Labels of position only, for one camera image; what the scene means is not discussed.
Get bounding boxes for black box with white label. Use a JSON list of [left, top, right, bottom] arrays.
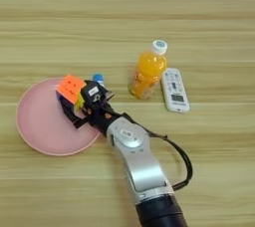
[[80, 80, 109, 113]]

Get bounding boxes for multicoloured puzzle cube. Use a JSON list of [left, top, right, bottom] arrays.
[[55, 74, 88, 114]]

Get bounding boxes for orange juice bottle white cap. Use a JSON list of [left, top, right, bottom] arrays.
[[127, 39, 169, 101]]

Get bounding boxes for pink round plate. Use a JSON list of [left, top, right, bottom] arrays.
[[15, 77, 103, 157]]

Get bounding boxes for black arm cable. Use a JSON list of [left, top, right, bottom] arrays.
[[128, 113, 194, 192]]

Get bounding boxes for blue glue stick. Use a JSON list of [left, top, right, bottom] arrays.
[[92, 73, 106, 88]]

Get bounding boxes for white remote control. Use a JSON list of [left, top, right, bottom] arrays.
[[160, 67, 191, 114]]

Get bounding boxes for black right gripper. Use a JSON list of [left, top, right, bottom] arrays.
[[59, 88, 134, 136]]

